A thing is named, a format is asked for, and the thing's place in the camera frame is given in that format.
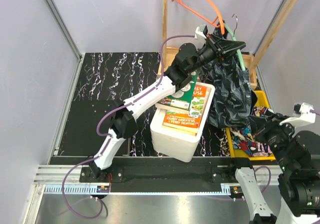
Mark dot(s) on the orange plastic hanger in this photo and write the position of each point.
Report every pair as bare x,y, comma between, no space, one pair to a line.
207,10

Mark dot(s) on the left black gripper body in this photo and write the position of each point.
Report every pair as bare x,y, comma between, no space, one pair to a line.
212,50

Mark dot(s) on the yellow plastic bin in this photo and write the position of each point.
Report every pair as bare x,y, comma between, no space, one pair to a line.
261,101

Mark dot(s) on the orange book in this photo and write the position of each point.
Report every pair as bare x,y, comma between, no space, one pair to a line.
190,121

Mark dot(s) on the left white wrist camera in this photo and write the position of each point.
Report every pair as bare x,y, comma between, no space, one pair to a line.
201,33

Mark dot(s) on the wooden hanger rack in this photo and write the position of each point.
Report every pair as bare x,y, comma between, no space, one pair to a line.
252,61

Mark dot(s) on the white styrofoam box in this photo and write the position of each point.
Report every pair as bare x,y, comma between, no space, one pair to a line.
175,144

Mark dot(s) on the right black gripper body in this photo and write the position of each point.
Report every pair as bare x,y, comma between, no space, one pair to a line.
271,131

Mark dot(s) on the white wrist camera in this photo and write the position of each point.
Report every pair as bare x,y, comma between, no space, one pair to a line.
304,114
201,33

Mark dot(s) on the black square plate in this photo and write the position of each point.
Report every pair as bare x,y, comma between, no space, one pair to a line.
79,137

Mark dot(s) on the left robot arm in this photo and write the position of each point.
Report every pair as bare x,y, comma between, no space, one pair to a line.
121,123

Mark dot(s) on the black marbled mat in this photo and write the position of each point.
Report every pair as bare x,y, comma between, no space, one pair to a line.
108,76

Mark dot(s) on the dark leaf print shorts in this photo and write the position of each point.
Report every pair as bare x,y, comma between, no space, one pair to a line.
233,98

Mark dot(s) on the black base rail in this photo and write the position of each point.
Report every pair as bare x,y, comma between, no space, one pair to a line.
202,175

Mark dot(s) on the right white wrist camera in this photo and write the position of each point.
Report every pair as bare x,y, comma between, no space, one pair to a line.
304,114

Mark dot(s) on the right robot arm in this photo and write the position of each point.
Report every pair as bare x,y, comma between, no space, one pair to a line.
298,156

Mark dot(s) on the colourful comic print shorts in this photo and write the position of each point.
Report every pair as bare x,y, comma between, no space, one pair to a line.
242,138

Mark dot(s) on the green book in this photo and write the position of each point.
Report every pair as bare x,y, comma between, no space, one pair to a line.
180,101

